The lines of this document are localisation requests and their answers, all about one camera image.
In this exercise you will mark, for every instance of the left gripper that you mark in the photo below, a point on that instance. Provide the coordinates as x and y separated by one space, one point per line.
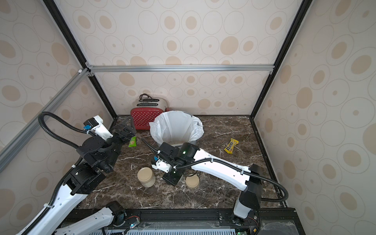
128 134

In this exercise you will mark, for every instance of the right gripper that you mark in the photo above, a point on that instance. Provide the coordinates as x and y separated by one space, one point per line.
174 176

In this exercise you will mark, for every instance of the glass rice jar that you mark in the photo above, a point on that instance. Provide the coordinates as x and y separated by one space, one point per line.
146 177
128 120

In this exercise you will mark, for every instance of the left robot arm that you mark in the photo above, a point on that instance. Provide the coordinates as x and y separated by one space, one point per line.
97 158

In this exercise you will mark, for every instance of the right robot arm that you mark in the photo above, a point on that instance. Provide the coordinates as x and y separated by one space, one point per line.
173 161

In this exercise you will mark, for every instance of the green snack packet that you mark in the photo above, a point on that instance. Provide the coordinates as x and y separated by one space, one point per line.
133 142

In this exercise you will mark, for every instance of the red polka dot toaster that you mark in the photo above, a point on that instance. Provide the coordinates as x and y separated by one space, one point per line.
146 110

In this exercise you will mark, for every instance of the white plastic bin liner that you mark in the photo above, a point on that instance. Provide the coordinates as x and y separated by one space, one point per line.
176 126

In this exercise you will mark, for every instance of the yellow snack packet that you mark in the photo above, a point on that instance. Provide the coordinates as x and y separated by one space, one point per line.
231 145

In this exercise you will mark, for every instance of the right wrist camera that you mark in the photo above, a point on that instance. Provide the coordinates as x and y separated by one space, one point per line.
160 164

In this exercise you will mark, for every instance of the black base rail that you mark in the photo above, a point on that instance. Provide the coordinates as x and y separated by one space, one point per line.
280 221

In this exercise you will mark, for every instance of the horizontal aluminium rail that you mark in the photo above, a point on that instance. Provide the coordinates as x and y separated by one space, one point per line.
182 68

